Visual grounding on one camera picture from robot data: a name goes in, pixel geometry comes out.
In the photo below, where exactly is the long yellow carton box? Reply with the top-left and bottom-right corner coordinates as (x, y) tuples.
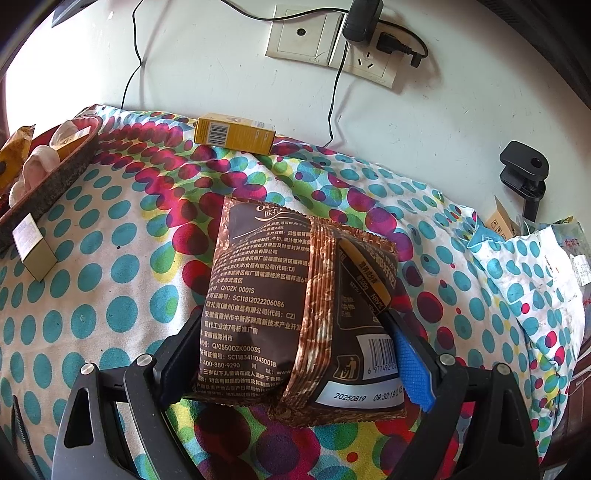
(194, 113), (276, 155)

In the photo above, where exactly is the white power socket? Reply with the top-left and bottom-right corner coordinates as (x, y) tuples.
(328, 23), (402, 90)

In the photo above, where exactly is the black clamp mount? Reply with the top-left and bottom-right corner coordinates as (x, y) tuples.
(499, 141), (550, 221)

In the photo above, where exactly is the brown cardboard box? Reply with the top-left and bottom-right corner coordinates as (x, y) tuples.
(485, 196), (525, 241)

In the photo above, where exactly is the brown snack packet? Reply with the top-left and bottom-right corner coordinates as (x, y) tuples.
(191, 196), (409, 424)

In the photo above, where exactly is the black adapter input cable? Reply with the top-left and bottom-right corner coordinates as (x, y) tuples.
(178, 0), (352, 23)

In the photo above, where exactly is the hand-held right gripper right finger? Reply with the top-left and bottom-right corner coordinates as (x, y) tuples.
(383, 309), (541, 480)

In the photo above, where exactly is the clear plastic bag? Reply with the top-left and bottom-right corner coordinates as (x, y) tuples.
(517, 216), (591, 296)

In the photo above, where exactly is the small beige box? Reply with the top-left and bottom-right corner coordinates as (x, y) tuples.
(13, 213), (58, 282)

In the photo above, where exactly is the thin black hanging cable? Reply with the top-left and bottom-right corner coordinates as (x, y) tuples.
(121, 0), (148, 110)

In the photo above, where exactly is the black power adapter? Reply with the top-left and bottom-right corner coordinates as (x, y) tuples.
(342, 0), (384, 43)

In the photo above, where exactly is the black wall monitor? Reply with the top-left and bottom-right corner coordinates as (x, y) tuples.
(51, 0), (89, 28)

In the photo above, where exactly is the black adapter output cable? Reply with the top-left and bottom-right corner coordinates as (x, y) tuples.
(322, 41), (348, 148)

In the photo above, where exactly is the black ribbed strap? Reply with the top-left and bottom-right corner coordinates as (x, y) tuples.
(11, 394), (45, 480)

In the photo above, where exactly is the oval red tray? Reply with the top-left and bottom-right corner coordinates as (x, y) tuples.
(0, 115), (103, 254)

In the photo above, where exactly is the polka dot blanket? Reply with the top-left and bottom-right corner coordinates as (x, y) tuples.
(0, 105), (585, 480)

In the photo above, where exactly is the large white sock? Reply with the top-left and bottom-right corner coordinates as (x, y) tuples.
(25, 145), (63, 178)

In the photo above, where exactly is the white blank wall plate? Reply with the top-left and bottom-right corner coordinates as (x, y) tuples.
(265, 4), (346, 65)

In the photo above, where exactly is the black angled plug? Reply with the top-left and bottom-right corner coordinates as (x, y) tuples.
(375, 32), (428, 68)

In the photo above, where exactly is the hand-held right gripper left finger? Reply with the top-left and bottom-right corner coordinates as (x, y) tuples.
(52, 318), (218, 480)

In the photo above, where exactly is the yellow snack packet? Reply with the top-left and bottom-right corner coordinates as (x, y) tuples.
(0, 126), (37, 195)

